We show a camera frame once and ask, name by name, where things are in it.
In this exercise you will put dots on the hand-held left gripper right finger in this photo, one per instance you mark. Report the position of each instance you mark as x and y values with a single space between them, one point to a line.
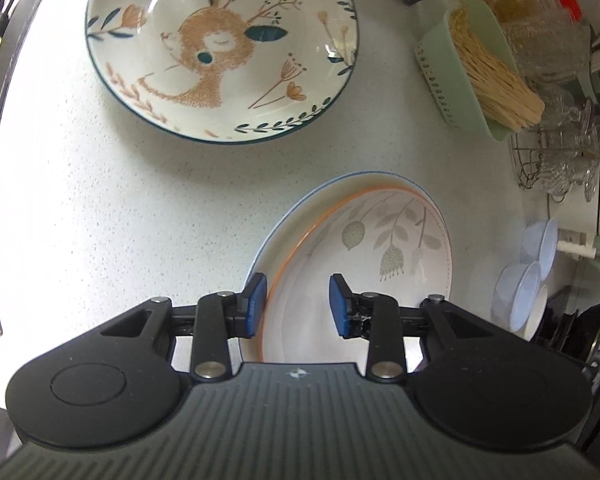
337 305

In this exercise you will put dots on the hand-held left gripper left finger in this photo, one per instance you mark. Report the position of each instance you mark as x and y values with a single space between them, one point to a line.
256 305

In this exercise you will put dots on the orange rimmed floral bowl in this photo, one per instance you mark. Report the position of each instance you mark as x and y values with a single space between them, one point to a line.
300 280

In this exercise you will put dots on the blue rimmed white plate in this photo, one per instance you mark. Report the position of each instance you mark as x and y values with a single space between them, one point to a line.
290 230

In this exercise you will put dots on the small pale blue bowl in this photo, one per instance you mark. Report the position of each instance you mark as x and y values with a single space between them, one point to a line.
540 245
520 295

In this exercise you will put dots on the small white bowl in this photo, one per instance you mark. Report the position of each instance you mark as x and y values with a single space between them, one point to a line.
537 316

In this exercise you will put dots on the black induction cooker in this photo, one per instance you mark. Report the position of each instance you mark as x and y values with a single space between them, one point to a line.
570 330

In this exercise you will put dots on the green plastic basket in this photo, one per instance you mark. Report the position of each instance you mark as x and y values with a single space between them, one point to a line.
445 92

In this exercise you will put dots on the deer print ceramic bowl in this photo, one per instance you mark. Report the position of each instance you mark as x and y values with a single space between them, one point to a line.
215 45

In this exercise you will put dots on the cluster of clear stemmed glasses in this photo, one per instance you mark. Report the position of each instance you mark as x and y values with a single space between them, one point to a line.
565 160

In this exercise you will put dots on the bundle of thin wooden sticks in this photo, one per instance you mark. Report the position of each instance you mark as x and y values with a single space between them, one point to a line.
485 75

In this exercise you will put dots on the textured glass mug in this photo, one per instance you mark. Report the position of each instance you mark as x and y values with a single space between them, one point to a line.
545 45

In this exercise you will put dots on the green chopstick holder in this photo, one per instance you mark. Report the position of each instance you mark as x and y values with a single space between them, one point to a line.
592 85

